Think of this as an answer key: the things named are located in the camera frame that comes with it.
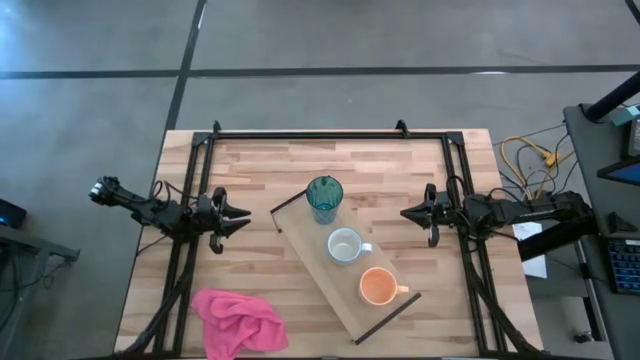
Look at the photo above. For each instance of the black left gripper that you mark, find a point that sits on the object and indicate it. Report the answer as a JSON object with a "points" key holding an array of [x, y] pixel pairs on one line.
{"points": [[207, 220]]}

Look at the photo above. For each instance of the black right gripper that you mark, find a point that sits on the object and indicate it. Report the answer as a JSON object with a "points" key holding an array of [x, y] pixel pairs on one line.
{"points": [[440, 212]]}

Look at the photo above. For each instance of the white mug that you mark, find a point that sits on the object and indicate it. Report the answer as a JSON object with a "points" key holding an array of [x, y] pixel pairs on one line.
{"points": [[345, 247]]}

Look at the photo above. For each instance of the orange mug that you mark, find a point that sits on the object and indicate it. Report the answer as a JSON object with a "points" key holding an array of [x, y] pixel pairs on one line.
{"points": [[377, 287]]}

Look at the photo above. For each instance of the teal translucent plastic cup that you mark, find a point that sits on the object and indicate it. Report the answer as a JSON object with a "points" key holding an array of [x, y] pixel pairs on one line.
{"points": [[325, 197]]}

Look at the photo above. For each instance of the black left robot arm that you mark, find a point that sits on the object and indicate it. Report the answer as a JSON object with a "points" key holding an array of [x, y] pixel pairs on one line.
{"points": [[150, 212]]}

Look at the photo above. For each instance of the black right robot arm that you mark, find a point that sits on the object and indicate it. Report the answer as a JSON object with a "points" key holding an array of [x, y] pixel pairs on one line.
{"points": [[525, 210]]}

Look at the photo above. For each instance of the light wooden shelf board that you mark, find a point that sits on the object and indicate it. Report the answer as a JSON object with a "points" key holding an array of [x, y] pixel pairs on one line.
{"points": [[305, 240]]}

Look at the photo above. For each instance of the pink cloth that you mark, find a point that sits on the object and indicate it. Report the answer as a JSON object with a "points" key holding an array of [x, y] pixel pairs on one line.
{"points": [[235, 320]]}

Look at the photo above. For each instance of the white paper sheet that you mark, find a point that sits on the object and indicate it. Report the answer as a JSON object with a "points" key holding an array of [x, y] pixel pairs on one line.
{"points": [[537, 265]]}

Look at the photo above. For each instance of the black desk support bar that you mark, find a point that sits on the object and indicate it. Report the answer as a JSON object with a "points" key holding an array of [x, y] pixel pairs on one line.
{"points": [[550, 241]]}

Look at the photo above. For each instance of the grey desk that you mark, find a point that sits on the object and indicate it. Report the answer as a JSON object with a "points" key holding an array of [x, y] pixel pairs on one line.
{"points": [[590, 150]]}

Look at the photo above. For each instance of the black caster wheel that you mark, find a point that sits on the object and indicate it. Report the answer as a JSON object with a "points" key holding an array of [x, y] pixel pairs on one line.
{"points": [[582, 336]]}

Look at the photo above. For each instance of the grey side table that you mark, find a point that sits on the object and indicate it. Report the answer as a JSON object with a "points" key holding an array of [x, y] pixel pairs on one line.
{"points": [[30, 245]]}

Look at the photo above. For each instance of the tablet with blue screen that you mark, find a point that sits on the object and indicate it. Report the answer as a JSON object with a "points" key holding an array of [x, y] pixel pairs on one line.
{"points": [[625, 172]]}

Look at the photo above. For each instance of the dark keyboard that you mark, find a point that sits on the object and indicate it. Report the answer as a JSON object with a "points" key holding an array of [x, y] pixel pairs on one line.
{"points": [[625, 265]]}

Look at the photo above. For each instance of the black device with blue light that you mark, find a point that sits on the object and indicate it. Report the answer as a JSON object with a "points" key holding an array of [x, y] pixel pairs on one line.
{"points": [[12, 212]]}

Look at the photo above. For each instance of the teal box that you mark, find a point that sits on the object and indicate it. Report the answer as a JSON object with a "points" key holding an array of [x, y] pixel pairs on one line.
{"points": [[625, 116]]}

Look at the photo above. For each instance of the black pole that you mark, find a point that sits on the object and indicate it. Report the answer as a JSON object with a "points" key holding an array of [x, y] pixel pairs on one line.
{"points": [[615, 95]]}

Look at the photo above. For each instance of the black aluminium table frame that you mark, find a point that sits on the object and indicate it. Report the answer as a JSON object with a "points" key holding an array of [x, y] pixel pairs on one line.
{"points": [[325, 135]]}

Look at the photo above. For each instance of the black triangular bracket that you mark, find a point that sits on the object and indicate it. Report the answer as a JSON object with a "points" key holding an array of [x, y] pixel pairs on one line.
{"points": [[620, 224]]}

